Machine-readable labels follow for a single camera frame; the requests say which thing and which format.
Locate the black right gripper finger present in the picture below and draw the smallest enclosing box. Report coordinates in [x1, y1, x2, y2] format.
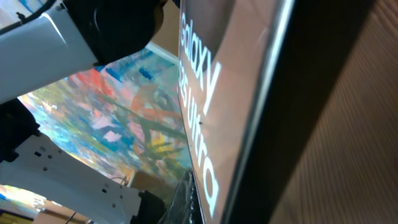
[158, 170, 203, 224]

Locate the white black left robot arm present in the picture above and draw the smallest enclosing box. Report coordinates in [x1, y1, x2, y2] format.
[1, 0, 165, 223]

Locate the colourful painted board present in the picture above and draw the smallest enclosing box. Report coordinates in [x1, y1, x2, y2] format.
[0, 0, 193, 218]

